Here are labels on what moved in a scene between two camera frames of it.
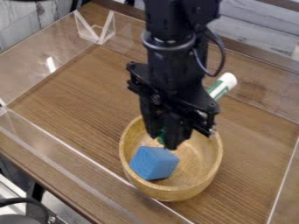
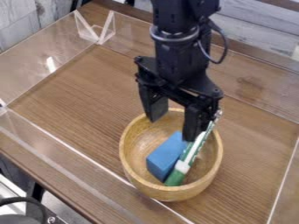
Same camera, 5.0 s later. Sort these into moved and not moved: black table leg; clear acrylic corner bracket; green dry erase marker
Moved: green dry erase marker
Not moved: black table leg; clear acrylic corner bracket
